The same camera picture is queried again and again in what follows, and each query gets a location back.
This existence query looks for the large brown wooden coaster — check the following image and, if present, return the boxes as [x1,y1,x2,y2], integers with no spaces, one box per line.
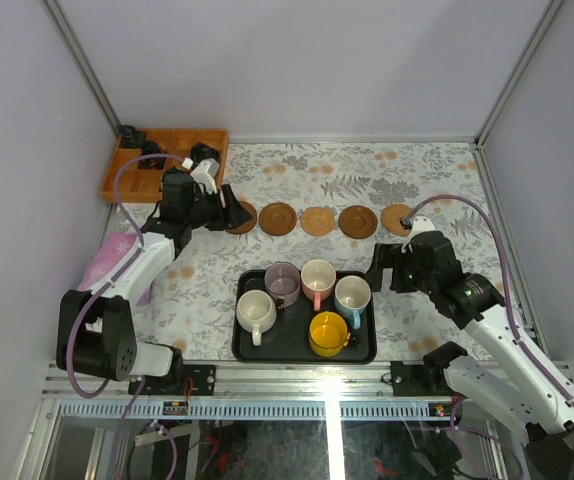
[226,201,257,235]

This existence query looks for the woven rattan coaster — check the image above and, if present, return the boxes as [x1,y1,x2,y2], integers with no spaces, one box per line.
[381,203,412,237]
[300,207,335,236]

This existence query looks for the small brown wooden coaster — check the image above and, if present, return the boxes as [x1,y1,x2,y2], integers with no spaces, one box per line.
[258,202,297,236]

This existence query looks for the light blue ceramic mug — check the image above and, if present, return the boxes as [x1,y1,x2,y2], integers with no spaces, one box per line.
[334,275,371,330]

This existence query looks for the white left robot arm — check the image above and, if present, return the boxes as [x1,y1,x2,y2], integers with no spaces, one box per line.
[57,170,252,395]

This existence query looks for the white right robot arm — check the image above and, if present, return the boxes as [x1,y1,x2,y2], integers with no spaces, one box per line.
[366,231,574,479]

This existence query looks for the orange wooden divided tray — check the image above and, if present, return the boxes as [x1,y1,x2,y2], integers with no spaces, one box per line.
[100,127,229,203]

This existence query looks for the black rolled item right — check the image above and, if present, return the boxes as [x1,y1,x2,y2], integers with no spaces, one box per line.
[190,142,220,164]

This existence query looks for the black rolled item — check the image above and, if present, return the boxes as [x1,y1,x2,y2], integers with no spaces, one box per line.
[190,142,220,164]
[138,140,165,170]

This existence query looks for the black rolled item middle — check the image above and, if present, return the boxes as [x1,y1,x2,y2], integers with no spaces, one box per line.
[138,140,165,170]

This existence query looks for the pink ceramic mug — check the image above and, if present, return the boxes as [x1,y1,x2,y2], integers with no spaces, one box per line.
[301,259,336,312]

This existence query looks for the purple princess cloth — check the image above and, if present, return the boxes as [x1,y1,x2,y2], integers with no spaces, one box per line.
[76,232,137,291]

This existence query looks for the purple ceramic mug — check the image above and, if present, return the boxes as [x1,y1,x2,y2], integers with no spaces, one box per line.
[264,262,301,310]

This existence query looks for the black rolled item corner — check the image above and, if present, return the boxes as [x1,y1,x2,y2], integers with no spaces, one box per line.
[118,124,139,138]

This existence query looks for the yellow ceramic mug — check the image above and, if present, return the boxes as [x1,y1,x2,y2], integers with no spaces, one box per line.
[308,311,361,358]

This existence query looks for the white ceramic mug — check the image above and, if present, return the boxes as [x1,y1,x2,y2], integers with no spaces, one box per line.
[236,290,277,347]

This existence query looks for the black plastic tray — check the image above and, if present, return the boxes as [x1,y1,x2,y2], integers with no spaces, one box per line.
[231,293,377,365]

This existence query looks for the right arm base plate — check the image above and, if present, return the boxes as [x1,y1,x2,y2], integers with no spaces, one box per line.
[390,361,452,397]

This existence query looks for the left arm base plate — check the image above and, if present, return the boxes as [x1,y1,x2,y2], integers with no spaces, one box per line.
[141,364,217,397]

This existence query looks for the aluminium front rail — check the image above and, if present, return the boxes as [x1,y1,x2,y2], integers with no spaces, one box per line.
[41,359,574,400]

